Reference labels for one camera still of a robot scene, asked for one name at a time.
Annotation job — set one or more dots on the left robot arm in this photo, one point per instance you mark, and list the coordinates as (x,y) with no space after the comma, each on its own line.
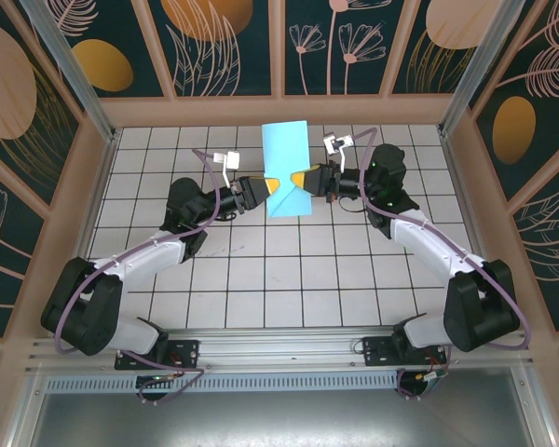
(135,261)

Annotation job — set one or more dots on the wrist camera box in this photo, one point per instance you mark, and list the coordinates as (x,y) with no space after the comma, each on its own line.
(337,140)
(232,159)

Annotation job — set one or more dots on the aluminium side rail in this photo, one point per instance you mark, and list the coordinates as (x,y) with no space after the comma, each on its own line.
(499,319)
(64,321)

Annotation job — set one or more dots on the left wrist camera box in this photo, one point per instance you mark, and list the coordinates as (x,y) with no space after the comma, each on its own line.
(232,159)

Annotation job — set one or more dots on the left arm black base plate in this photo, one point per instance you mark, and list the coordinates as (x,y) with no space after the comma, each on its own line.
(188,354)

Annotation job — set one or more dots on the light blue paper sheet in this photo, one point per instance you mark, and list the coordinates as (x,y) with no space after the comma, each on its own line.
(286,149)

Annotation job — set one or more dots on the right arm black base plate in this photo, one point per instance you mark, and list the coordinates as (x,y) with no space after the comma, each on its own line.
(377,354)

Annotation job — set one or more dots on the grey metal sheet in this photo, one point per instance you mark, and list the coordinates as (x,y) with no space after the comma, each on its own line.
(279,419)

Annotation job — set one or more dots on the aluminium frame post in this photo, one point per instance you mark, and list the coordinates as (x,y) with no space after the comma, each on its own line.
(475,67)
(73,70)

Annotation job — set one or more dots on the aluminium mounting rail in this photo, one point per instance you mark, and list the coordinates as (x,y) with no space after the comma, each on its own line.
(279,349)

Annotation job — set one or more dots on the small green circuit board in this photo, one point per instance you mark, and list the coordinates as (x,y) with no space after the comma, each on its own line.
(433,378)

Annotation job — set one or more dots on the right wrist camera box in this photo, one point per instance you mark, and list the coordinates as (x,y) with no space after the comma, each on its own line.
(337,140)

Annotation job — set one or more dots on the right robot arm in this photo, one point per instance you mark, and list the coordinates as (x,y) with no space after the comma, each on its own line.
(424,242)

